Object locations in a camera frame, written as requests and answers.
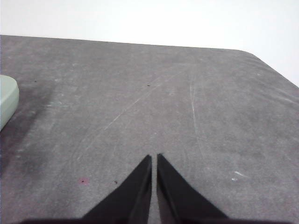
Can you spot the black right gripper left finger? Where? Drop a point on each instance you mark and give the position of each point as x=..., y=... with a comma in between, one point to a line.
x=133, y=198

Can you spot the mint green breakfast machine base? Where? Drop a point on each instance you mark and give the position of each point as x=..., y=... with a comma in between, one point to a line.
x=7, y=100

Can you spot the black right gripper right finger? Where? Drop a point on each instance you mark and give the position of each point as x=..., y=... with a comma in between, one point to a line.
x=177, y=200

